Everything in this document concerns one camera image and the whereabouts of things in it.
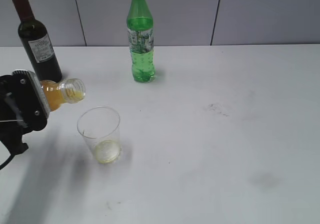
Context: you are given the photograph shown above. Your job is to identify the orange juice bottle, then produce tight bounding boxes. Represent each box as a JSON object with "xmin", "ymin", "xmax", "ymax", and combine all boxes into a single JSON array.
[{"xmin": 40, "ymin": 79, "xmax": 86, "ymax": 111}]

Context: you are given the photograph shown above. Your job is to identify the transparent plastic cup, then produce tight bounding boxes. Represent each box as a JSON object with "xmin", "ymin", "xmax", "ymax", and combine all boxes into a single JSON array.
[{"xmin": 77, "ymin": 106, "xmax": 121, "ymax": 164}]

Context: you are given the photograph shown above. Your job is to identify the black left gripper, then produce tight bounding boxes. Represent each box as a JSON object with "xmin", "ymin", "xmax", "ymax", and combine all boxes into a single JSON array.
[{"xmin": 0, "ymin": 70, "xmax": 50, "ymax": 156}]

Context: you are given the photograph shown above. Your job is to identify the dark red wine bottle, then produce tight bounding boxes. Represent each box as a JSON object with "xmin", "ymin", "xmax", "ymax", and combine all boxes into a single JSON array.
[{"xmin": 12, "ymin": 0, "xmax": 62, "ymax": 82}]

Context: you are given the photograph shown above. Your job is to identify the green soda bottle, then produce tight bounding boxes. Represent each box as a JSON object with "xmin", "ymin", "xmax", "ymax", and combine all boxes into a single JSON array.
[{"xmin": 126, "ymin": 0, "xmax": 155, "ymax": 83}]

